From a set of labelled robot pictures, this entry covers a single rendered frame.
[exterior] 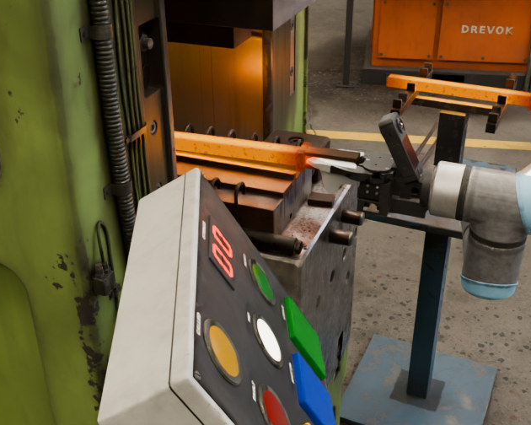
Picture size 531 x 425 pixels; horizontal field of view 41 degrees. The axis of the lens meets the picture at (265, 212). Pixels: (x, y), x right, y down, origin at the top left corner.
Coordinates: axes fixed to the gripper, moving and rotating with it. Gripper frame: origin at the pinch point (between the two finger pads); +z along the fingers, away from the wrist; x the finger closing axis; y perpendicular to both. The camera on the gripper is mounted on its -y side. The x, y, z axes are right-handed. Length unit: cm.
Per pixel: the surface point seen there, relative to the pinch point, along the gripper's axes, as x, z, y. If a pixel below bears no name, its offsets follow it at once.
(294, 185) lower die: -2.1, 2.9, 5.2
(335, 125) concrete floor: 253, 66, 104
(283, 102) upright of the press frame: 30.5, 17.0, 3.8
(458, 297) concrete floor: 114, -22, 103
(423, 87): 59, -8, 6
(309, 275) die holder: -11.1, -3.2, 16.8
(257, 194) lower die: -8.1, 7.5, 5.0
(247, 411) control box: -68, -16, -11
